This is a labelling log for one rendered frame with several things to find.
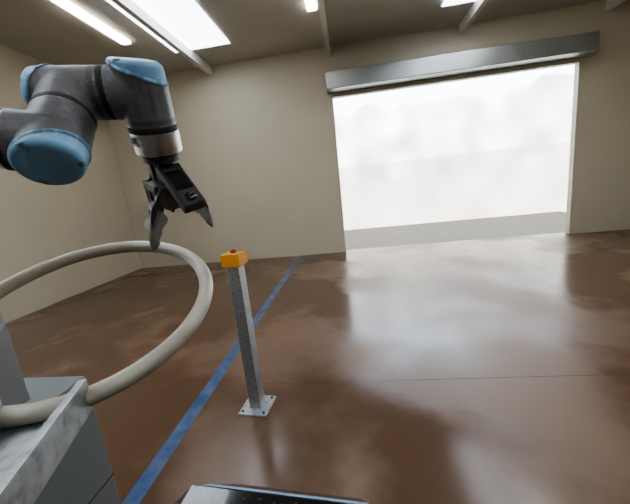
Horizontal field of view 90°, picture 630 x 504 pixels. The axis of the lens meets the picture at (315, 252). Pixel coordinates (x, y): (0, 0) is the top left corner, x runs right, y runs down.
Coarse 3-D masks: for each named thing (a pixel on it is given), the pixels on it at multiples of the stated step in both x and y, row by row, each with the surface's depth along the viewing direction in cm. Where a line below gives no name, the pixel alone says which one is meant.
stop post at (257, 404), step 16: (224, 256) 188; (240, 256) 189; (240, 272) 192; (240, 288) 193; (240, 304) 195; (240, 320) 198; (240, 336) 200; (256, 352) 208; (256, 368) 206; (256, 384) 206; (256, 400) 209; (272, 400) 217; (256, 416) 204
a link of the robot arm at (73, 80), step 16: (48, 64) 54; (32, 80) 51; (48, 80) 50; (64, 80) 51; (80, 80) 52; (96, 80) 53; (32, 96) 49; (80, 96) 52; (96, 96) 54; (96, 112) 55; (96, 128) 55
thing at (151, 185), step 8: (144, 160) 63; (152, 160) 62; (160, 160) 62; (168, 160) 63; (176, 160) 65; (152, 168) 67; (152, 176) 68; (144, 184) 69; (152, 184) 67; (160, 184) 67; (152, 192) 68; (160, 192) 65; (168, 192) 66; (152, 200) 70; (168, 200) 67; (168, 208) 68; (176, 208) 69
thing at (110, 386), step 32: (64, 256) 77; (96, 256) 81; (192, 256) 77; (0, 288) 67; (192, 320) 59; (160, 352) 53; (96, 384) 48; (128, 384) 49; (0, 416) 44; (32, 416) 44
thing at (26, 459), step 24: (0, 408) 45; (72, 408) 43; (0, 432) 44; (24, 432) 43; (48, 432) 37; (72, 432) 42; (0, 456) 40; (24, 456) 34; (48, 456) 37; (0, 480) 31; (24, 480) 33; (48, 480) 36
